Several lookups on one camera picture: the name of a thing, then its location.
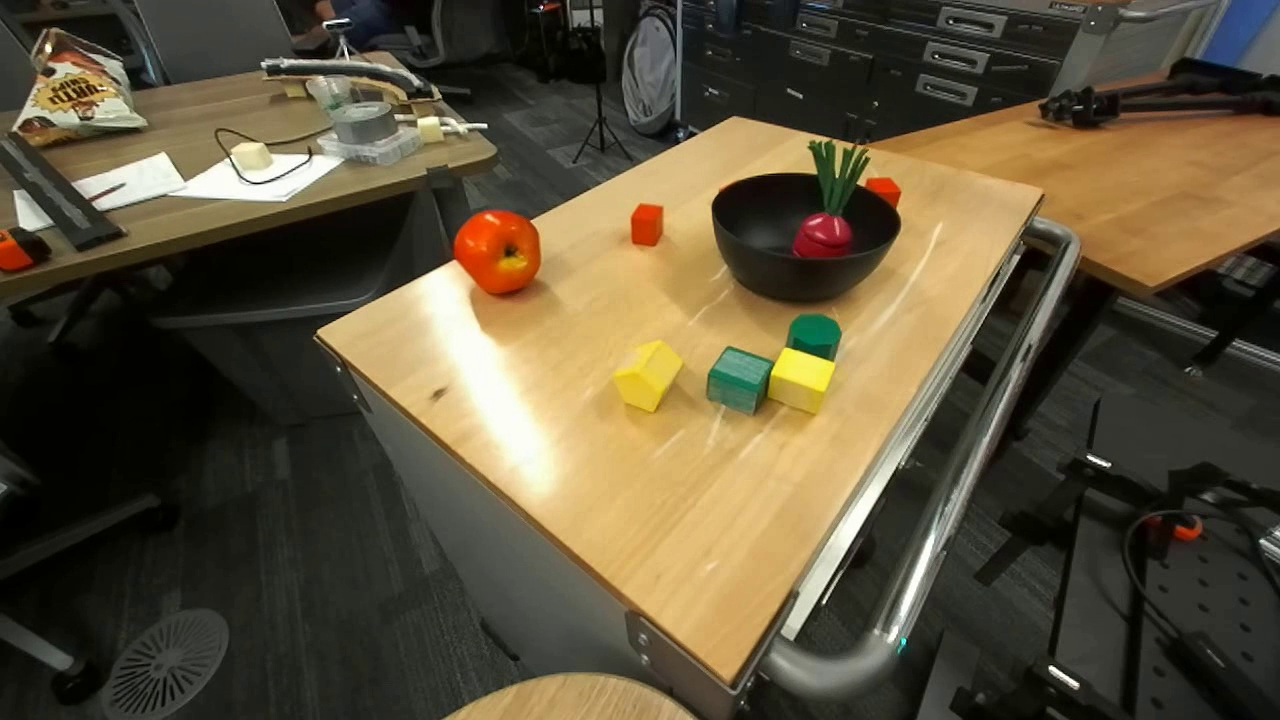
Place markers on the yellow house shaped block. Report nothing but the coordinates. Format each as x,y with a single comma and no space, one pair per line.
649,379

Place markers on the teal green block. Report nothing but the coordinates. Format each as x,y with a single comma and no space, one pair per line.
737,383

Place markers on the small orange cube block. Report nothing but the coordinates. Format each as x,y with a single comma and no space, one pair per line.
647,225

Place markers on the yellow cube block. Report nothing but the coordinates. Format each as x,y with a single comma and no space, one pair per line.
801,383

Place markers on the red toy beetroot green leaves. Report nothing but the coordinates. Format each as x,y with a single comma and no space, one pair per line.
823,236

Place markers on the large red orange cube block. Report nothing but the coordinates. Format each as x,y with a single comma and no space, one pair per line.
887,188

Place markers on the black bowl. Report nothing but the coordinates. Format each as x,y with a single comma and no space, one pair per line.
801,281

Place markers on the red orange toy apple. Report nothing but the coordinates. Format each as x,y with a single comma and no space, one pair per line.
497,254

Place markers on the green octagonal cylinder block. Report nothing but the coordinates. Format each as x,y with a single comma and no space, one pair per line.
815,335

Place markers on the black tripod stand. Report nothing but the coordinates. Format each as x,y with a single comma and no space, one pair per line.
600,121

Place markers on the grey metal tool cart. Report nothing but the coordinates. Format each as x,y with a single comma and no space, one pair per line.
467,533

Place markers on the round fan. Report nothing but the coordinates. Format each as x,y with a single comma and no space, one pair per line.
649,65

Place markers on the white plastic desk object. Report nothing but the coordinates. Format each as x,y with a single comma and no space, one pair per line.
433,127

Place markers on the round wooden stool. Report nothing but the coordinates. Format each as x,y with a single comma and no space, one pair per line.
574,702

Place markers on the black drawer tool cabinet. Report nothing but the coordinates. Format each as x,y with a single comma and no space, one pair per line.
864,83

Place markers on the wooden office desk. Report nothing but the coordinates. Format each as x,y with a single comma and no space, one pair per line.
264,222

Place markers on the white paper sheet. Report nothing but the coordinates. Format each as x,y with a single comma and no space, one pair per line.
264,183
127,183

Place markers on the curved black white headband device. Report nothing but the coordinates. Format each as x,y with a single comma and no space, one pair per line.
345,65

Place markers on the small white round charger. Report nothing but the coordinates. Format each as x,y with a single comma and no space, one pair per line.
251,155

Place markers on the black folded tripod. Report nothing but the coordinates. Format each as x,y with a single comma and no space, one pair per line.
1092,106

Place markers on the office chair base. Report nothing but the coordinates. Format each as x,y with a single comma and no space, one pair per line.
133,515

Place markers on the grey office chair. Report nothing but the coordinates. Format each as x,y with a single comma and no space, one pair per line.
213,32

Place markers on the wooden side table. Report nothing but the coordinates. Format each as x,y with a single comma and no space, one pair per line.
1175,185

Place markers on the round grey floor disc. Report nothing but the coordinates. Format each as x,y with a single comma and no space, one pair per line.
166,663

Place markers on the orange black bar clamp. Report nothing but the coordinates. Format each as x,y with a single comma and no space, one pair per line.
1182,531

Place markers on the grey plastic bin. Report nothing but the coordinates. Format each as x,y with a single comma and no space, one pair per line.
1132,47

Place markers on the snack bag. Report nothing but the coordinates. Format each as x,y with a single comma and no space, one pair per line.
74,96

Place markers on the small orange desk object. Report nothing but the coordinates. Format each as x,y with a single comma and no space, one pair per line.
12,254

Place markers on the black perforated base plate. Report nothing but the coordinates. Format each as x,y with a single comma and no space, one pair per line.
1201,602

